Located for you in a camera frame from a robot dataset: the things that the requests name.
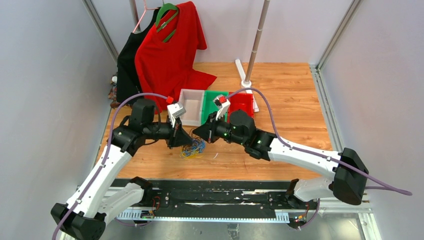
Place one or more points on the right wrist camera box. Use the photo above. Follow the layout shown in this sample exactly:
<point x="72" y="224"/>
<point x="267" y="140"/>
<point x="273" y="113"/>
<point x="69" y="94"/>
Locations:
<point x="223" y="105"/>

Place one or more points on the green storage bin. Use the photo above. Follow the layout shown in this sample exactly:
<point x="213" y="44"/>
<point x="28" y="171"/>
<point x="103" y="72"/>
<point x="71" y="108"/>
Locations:
<point x="209" y="106"/>

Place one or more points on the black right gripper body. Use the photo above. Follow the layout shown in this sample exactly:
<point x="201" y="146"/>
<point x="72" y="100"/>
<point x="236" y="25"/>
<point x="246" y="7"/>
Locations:
<point x="213" y="133"/>

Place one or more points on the beige rack pole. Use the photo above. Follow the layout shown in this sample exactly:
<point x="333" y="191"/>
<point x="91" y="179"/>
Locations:
<point x="247" y="80"/>

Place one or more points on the red t-shirt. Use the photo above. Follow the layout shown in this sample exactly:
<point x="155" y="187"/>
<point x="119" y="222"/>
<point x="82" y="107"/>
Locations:
<point x="164" y="68"/>

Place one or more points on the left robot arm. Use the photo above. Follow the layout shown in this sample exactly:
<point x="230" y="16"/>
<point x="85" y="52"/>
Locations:
<point x="86" y="214"/>

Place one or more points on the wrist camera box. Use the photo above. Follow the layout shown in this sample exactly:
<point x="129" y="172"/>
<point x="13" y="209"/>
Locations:
<point x="175" y="111"/>
<point x="223" y="105"/>

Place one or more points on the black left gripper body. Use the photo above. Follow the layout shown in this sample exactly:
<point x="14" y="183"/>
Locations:
<point x="172" y="141"/>

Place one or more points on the patterned cloth at wall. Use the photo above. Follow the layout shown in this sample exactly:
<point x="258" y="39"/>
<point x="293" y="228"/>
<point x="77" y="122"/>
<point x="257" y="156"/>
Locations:
<point x="112" y="95"/>

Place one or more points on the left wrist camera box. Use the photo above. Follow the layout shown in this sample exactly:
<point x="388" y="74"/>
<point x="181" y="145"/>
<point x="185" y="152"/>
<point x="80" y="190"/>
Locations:
<point x="175" y="111"/>

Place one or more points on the pink clothes hanger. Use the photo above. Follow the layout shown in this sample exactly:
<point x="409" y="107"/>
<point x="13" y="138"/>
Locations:
<point x="142" y="10"/>

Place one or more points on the green clothes hanger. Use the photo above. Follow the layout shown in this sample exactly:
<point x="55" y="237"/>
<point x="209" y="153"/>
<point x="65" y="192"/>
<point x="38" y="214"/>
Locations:
<point x="164" y="21"/>

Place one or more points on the black garment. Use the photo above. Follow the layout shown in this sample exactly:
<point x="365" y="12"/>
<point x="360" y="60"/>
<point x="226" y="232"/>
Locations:
<point x="128" y="83"/>

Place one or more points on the white storage bin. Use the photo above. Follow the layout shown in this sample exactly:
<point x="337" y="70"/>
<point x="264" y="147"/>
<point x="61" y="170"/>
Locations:
<point x="192" y="101"/>

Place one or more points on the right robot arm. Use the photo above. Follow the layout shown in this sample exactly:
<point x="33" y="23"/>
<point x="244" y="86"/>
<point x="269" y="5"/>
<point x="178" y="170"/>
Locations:
<point x="342" y="173"/>

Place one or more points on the red storage bin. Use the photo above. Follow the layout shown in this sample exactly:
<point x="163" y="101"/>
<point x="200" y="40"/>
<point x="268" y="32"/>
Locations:
<point x="242" y="101"/>

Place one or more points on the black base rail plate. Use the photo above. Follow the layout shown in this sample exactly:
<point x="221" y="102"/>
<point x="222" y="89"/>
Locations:
<point x="218" y="201"/>

